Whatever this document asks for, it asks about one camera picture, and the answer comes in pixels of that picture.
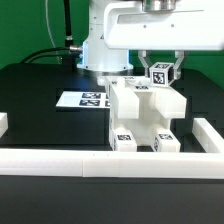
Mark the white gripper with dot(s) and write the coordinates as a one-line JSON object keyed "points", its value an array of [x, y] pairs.
{"points": [[194, 25]]}

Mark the white chair back frame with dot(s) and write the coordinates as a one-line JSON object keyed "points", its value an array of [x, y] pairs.
{"points": [[168, 101]]}

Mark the white chair seat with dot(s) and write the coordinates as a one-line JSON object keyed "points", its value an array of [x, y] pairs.
{"points": [[143, 128]]}

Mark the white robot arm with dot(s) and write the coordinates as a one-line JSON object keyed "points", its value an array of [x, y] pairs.
{"points": [[97, 56]]}

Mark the white sheet with markers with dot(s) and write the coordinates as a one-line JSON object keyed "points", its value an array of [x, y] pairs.
{"points": [[72, 99]]}

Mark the white U-shaped obstacle fence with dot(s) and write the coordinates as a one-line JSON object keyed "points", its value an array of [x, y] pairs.
{"points": [[40, 162]]}

